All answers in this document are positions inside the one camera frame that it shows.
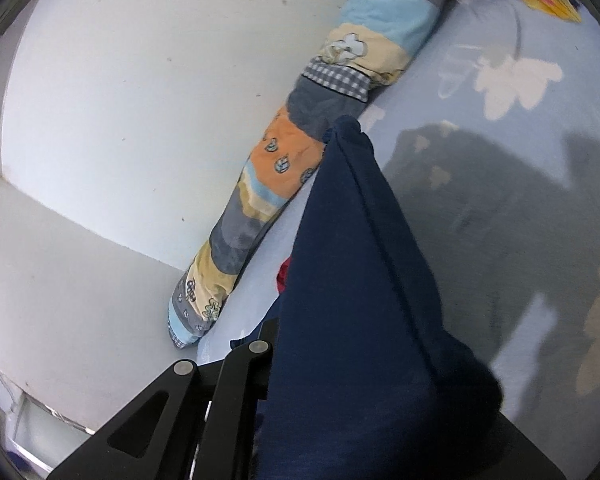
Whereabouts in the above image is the light blue cloud bed sheet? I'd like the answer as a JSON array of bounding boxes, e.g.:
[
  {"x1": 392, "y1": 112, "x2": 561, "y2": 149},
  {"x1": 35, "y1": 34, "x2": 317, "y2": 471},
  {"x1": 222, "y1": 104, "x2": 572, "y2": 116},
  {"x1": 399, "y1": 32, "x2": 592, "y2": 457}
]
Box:
[{"x1": 195, "y1": 0, "x2": 600, "y2": 431}]

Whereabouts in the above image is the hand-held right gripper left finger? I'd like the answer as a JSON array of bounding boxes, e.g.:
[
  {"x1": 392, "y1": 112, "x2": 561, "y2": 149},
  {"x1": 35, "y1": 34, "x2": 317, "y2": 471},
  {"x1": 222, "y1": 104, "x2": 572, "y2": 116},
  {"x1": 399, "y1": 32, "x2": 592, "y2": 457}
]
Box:
[{"x1": 47, "y1": 316, "x2": 281, "y2": 480}]

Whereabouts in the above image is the navy jacket with red collar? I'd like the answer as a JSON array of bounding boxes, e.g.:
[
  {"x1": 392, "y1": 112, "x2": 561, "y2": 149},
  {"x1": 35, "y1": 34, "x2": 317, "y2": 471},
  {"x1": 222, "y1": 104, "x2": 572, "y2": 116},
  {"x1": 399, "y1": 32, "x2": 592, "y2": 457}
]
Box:
[{"x1": 230, "y1": 115, "x2": 505, "y2": 480}]

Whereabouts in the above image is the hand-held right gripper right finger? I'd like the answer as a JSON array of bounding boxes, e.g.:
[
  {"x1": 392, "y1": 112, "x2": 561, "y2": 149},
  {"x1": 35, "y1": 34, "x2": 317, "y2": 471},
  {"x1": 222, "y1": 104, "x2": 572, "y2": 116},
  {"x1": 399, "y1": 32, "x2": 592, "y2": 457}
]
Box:
[{"x1": 480, "y1": 410, "x2": 567, "y2": 480}]

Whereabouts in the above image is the striped patterned blanket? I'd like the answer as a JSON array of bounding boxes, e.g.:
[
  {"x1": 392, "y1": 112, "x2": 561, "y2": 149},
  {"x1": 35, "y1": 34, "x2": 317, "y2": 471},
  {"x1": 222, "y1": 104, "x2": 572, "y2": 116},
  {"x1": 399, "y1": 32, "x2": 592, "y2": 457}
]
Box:
[{"x1": 166, "y1": 0, "x2": 453, "y2": 350}]

